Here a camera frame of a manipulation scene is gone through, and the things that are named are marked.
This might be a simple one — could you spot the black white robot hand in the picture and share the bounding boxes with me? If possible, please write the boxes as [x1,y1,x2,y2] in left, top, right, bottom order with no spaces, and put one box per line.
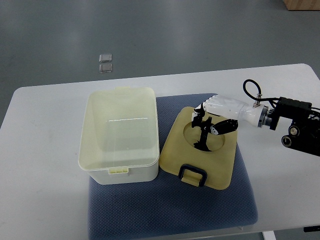
[191,94,269,135]

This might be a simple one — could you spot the yellow box lid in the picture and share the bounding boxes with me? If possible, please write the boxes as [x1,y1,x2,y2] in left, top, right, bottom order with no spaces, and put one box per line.
[159,106,237,190]

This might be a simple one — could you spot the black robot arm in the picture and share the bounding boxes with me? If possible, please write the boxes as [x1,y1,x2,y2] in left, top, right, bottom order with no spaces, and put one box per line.
[263,97,320,156]

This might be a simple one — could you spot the white storage box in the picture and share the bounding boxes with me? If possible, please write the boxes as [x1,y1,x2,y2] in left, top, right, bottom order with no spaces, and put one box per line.
[78,87,160,185]

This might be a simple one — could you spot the cardboard box corner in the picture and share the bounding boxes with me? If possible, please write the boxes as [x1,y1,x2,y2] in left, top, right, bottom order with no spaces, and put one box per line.
[283,0,320,11]

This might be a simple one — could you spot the blue textured mat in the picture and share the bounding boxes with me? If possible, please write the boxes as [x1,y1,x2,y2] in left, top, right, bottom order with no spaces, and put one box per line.
[87,93,259,238]

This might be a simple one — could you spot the lower metal floor plate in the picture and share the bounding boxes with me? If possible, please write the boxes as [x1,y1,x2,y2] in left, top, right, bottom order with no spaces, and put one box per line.
[99,63,113,73]

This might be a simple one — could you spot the metal floor plate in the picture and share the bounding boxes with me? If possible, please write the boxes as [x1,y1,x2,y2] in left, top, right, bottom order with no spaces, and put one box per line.
[99,53,112,63]
[99,63,113,73]

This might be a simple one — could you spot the upper metal floor plate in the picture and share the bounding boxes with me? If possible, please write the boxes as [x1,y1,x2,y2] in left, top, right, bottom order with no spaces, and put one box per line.
[99,53,112,63]

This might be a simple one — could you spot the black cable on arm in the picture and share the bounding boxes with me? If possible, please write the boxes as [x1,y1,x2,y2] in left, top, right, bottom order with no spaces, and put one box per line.
[242,79,281,109]

